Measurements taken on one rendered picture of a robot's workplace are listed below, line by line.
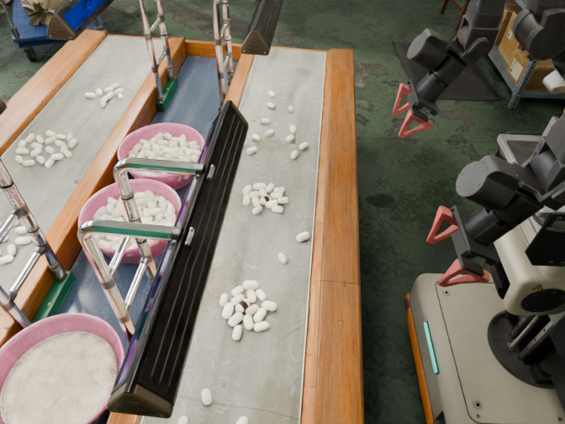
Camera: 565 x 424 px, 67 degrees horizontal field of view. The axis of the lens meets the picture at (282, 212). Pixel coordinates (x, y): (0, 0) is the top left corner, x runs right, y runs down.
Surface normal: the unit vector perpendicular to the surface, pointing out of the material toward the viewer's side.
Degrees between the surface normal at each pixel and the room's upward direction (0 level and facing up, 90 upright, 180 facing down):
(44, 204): 0
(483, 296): 0
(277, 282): 0
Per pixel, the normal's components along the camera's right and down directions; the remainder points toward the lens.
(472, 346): 0.03, -0.69
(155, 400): 0.86, -0.29
